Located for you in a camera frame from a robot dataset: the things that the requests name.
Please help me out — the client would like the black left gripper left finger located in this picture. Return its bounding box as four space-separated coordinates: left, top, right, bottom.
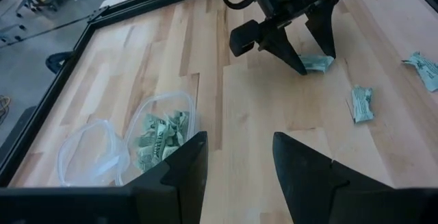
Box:
126 131 208 224

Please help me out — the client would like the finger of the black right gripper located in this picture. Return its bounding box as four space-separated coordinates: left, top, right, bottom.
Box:
259 28 308 76
305 0 338 59

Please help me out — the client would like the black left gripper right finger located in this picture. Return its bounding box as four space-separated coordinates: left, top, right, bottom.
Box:
272 132 398 224

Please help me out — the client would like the clear plastic bin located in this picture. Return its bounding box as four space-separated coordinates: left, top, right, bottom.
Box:
118 90 200 186
56 119 131 188

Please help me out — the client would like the dark blue table clamp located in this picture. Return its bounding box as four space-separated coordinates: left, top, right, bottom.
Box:
45 51 75 75

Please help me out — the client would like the thin black floor rod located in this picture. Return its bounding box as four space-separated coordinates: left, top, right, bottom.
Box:
0 11 100 49

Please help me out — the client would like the rolling chair base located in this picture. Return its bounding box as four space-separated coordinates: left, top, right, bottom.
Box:
0 21 27 44

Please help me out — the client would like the black table edge frame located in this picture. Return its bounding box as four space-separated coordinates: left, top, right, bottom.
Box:
0 0 438 188

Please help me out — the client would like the black corner bracket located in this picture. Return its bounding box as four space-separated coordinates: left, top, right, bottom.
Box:
87 5 110 23

